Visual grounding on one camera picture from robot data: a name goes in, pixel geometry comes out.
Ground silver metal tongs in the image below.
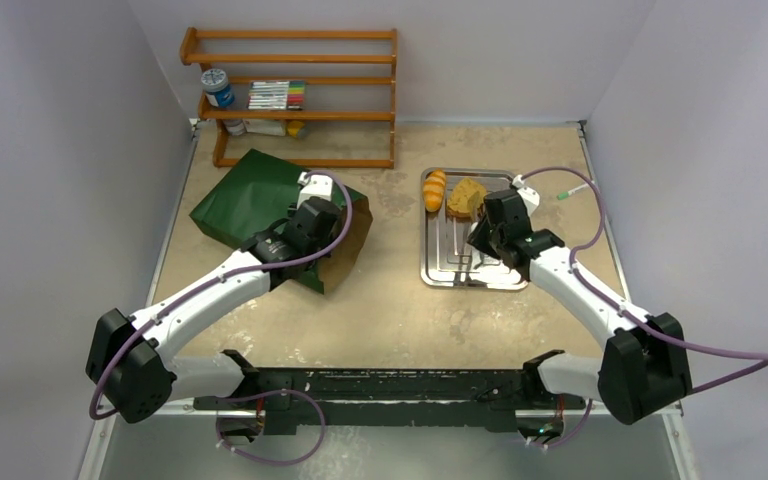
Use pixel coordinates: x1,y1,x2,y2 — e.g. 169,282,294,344
465,205,484,245

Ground brown fake bread slice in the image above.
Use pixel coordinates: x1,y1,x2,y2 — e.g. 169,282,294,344
446,178,487,220

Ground green brown paper bag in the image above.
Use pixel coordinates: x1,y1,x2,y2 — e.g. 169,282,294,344
190,149,373,295

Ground orange fake bread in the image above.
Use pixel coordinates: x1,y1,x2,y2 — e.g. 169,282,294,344
422,169,447,213

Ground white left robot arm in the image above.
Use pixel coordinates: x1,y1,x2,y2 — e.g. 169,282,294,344
85,197,350,423

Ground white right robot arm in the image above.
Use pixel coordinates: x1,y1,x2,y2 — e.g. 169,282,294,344
468,189,693,425

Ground silver metal tray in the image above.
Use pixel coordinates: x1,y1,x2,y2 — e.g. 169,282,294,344
420,167,527,291

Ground green white marker pen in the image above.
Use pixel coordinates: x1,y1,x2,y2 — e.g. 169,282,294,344
556,182,592,201

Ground yellow small bottle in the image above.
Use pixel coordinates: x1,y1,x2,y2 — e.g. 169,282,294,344
286,120,308,139

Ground white small box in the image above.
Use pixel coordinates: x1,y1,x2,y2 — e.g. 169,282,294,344
243,119,287,137

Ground small grey jar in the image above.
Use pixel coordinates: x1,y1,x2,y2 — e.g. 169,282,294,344
222,119,246,136

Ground pack of coloured markers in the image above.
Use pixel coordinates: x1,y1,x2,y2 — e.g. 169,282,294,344
247,80,307,111

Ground blue white jar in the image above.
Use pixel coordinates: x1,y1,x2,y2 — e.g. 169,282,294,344
200,68,235,108

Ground orange wooden shelf rack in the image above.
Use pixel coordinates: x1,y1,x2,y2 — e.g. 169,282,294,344
179,27,399,169

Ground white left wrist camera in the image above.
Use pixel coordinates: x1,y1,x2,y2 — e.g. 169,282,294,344
296,172,334,206

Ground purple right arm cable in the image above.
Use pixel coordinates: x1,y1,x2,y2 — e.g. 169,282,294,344
513,166,768,397

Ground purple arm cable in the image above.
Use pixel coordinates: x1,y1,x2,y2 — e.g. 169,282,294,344
513,166,768,397
88,172,355,422

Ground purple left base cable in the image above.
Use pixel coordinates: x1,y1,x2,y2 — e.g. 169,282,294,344
214,388,328,469

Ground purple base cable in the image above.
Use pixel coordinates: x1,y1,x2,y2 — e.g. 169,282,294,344
214,388,328,469
524,397,594,453

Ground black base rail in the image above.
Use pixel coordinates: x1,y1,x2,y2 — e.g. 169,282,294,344
194,367,586,438

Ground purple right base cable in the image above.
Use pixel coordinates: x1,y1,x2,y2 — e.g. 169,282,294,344
524,397,594,453

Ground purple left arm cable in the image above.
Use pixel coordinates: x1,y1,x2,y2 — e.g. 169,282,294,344
88,172,355,422

